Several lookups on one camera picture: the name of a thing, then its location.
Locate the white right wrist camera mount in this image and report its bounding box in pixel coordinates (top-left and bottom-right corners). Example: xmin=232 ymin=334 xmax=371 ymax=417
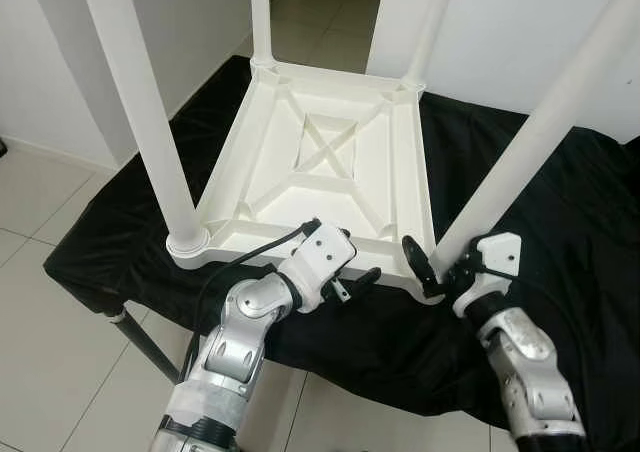
xmin=451 ymin=232 xmax=524 ymax=319

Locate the white plastic table top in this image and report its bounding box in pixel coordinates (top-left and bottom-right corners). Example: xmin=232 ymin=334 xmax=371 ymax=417
xmin=165 ymin=60 xmax=447 ymax=304

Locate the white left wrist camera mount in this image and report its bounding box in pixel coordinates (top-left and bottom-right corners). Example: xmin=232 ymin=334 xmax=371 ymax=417
xmin=275 ymin=224 xmax=358 ymax=314

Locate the white plastic table leg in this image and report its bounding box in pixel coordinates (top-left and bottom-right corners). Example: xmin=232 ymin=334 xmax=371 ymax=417
xmin=78 ymin=0 xmax=212 ymax=257
xmin=430 ymin=0 xmax=640 ymax=275
xmin=248 ymin=0 xmax=277 ymax=69
xmin=400 ymin=0 xmax=462 ymax=89

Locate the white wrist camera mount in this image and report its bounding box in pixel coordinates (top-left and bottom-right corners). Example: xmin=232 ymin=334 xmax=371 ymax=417
xmin=275 ymin=224 xmax=358 ymax=314
xmin=451 ymin=232 xmax=524 ymax=319

